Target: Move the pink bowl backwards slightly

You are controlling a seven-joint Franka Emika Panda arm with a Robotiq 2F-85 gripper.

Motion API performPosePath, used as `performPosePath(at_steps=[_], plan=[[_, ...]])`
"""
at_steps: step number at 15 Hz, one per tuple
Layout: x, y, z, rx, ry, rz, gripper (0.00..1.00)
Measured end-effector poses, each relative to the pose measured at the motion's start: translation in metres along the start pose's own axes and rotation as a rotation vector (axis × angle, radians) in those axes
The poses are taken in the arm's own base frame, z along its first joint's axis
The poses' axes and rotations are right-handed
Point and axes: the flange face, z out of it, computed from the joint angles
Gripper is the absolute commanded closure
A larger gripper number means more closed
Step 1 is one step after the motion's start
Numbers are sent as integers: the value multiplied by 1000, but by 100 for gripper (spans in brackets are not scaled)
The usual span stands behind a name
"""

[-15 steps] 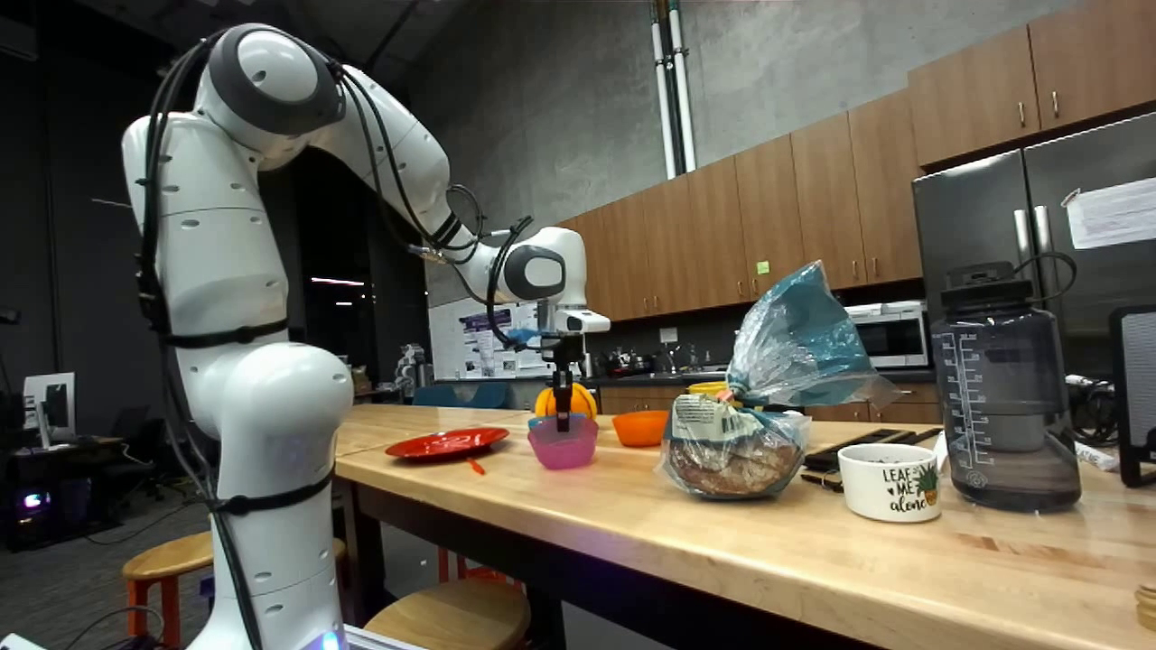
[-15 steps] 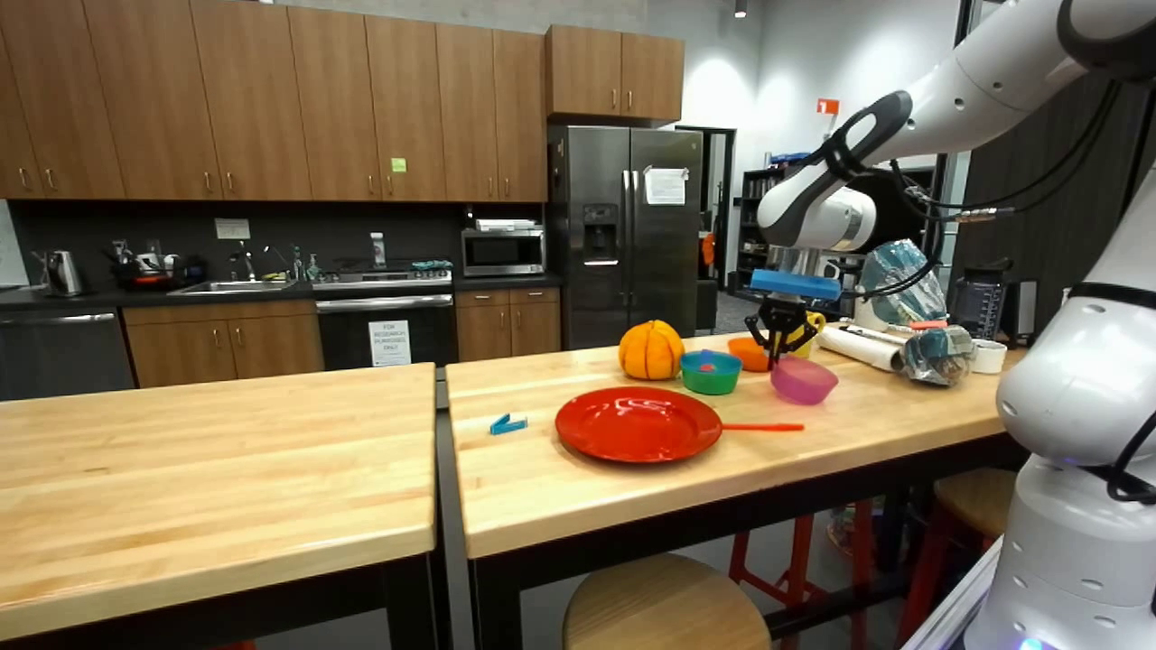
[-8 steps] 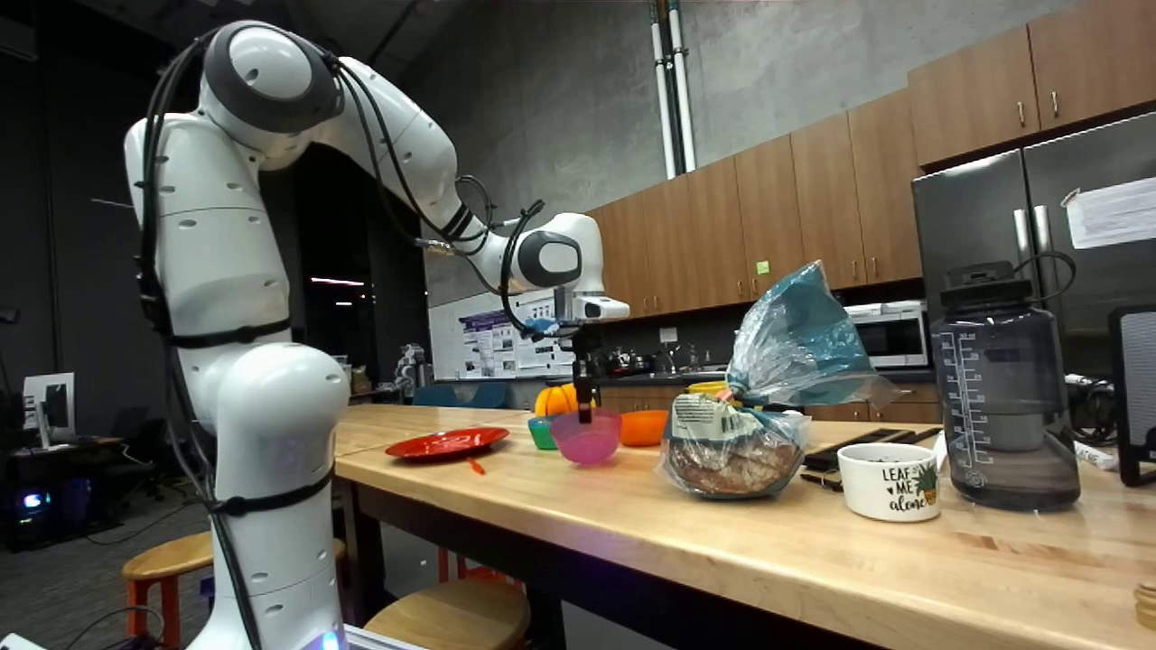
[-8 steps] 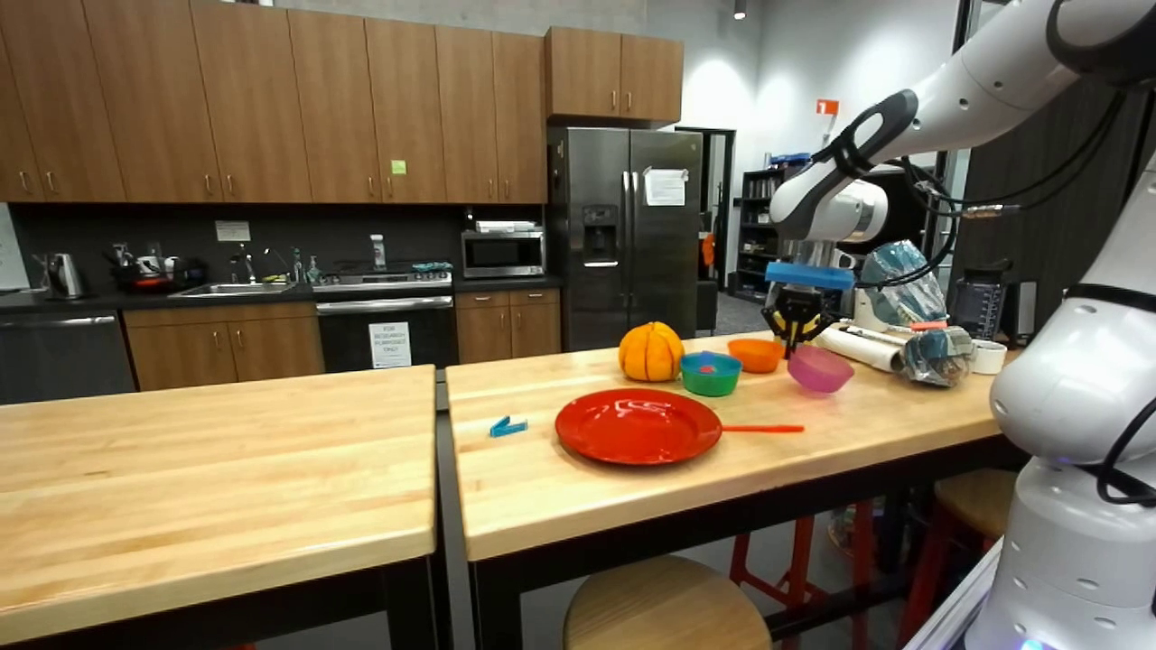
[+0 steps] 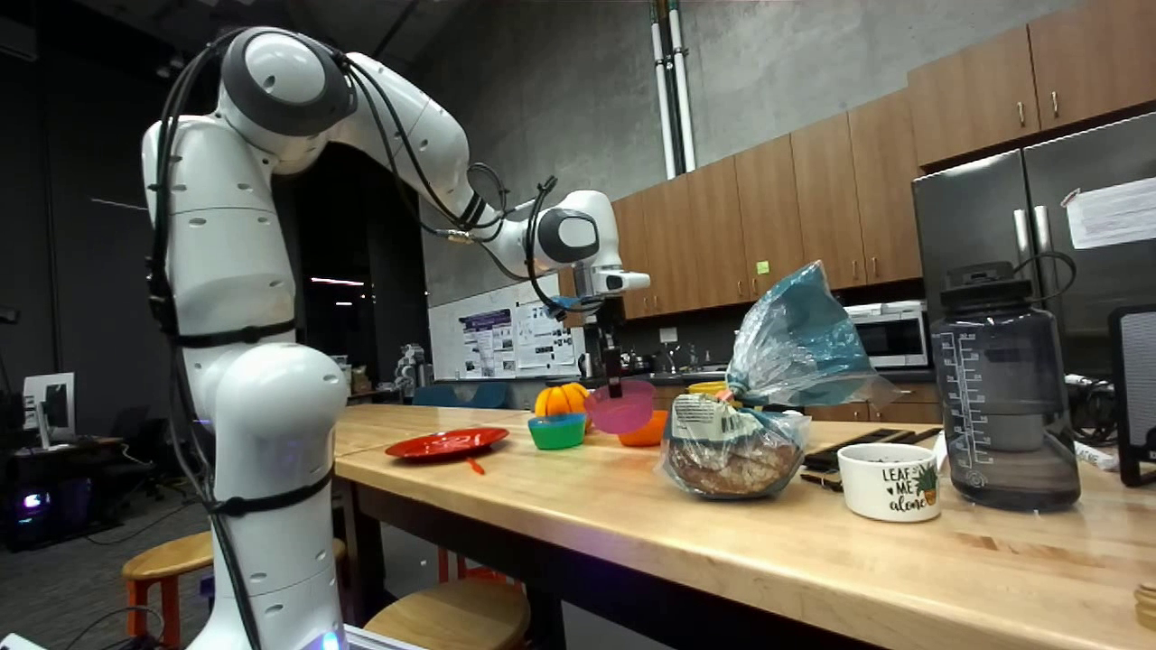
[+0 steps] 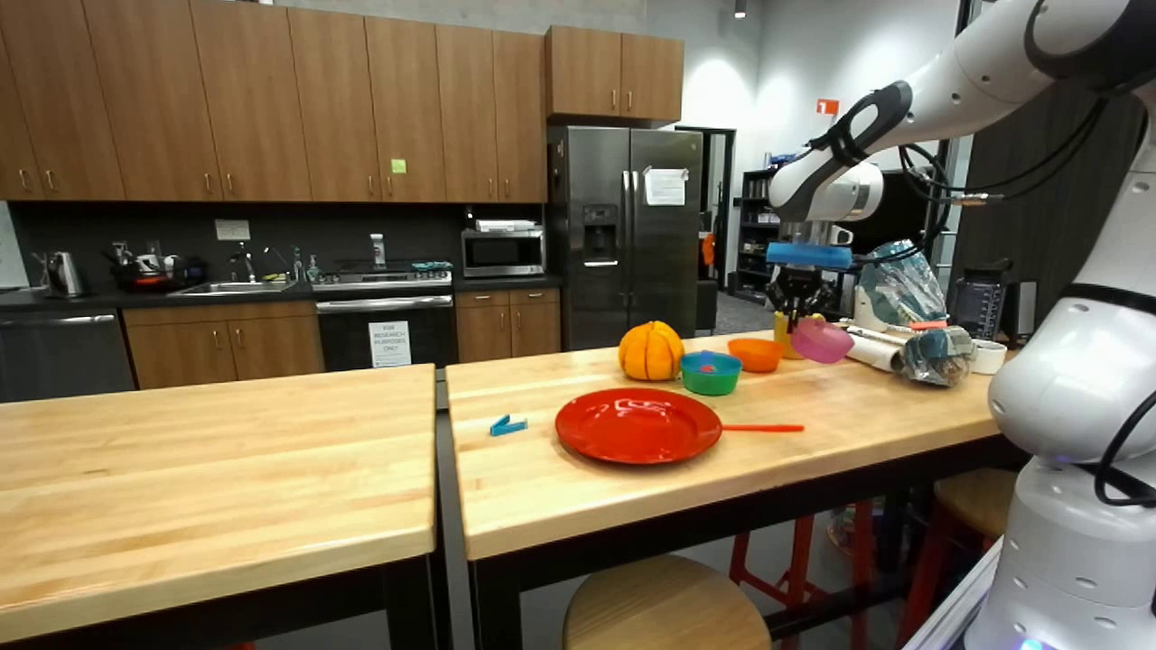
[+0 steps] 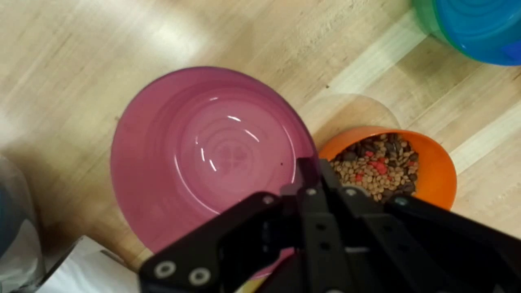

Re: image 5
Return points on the white printed mug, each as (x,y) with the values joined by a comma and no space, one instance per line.
(886,485)

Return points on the white box with black panel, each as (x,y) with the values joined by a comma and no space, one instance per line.
(48,409)

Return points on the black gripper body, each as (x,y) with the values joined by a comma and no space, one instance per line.
(604,334)

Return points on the white paper on fridge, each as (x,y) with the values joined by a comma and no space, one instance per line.
(1111,213)

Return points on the red plate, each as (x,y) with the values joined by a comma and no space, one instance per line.
(445,444)

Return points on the red metal stool frame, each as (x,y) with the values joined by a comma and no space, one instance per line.
(444,565)

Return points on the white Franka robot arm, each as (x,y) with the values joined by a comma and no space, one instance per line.
(240,266)

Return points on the brown upper wall cabinets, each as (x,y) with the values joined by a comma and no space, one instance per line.
(773,202)

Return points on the pink plastic bowl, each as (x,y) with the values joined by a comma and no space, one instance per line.
(623,413)

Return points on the bread in blue plastic bag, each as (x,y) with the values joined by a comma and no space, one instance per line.
(791,336)

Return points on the black computer tower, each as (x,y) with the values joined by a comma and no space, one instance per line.
(38,506)

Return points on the round wooden stool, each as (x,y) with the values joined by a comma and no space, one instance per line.
(168,558)
(453,615)

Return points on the white wall poster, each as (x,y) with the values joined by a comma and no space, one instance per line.
(482,345)

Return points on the brown cabinet above fridge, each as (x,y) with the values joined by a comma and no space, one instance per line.
(1036,73)

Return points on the grey vertical duct pipe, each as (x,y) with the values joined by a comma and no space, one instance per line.
(673,84)

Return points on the orange plastic straw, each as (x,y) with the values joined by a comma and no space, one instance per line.
(476,463)

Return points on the green sticky note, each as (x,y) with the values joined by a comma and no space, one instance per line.
(765,267)

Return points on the stainless steel fridge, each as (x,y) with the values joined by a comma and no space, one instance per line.
(1087,289)

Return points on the dark transparent water bottle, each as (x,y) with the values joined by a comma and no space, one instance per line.
(1006,409)

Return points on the steel microwave oven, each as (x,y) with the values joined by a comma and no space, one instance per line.
(891,334)

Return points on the green and blue bowl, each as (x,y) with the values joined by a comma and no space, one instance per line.
(559,435)

